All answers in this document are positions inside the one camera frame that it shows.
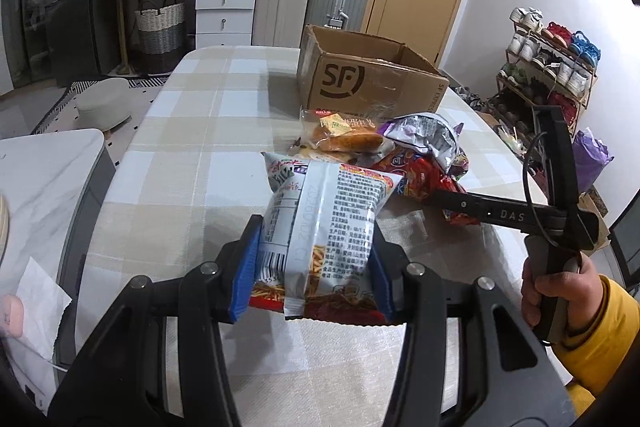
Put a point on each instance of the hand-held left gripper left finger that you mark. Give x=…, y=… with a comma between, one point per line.
x=244, y=272

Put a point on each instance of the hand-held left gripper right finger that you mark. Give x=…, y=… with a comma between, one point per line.
x=384, y=292

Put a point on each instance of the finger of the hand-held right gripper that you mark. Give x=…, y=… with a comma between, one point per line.
x=492, y=214

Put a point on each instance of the red snack packet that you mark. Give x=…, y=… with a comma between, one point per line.
x=425, y=179

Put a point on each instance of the white french fries snack packet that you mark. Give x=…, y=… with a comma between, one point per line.
x=320, y=217

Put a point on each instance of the purple gummy candy packet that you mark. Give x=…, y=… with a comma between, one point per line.
x=425, y=132

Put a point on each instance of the brown cardboard box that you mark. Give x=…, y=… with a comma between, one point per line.
x=360, y=82

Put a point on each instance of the person's right forearm yellow sleeve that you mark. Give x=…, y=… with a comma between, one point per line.
x=607, y=342

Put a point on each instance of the person's right hand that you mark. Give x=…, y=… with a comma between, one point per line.
x=582, y=292

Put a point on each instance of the purple plastic bag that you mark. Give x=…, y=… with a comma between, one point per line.
x=590, y=159

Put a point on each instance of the dark screen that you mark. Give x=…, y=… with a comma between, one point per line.
x=627, y=242

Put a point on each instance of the wooden shoe rack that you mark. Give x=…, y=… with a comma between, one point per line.
x=505, y=82

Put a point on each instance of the rows of shoes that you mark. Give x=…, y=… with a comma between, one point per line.
x=555, y=57

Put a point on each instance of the beige checked tablecloth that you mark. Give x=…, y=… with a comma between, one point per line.
x=200, y=132

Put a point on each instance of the clear bread packet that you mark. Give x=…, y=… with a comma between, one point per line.
x=345, y=139

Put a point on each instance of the white paper sheet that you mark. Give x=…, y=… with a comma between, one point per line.
x=42, y=312

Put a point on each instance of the white marble side table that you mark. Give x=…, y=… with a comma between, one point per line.
x=45, y=187

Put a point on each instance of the round beige stool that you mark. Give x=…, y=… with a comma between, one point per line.
x=102, y=104

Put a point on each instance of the grey white woven basket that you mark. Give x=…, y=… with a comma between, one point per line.
x=160, y=37

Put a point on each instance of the black white patterned rug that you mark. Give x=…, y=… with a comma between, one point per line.
x=55, y=102

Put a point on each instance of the beige suitcase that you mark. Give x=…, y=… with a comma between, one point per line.
x=282, y=2

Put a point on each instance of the dark glass cabinet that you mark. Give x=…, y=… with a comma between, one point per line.
x=30, y=27

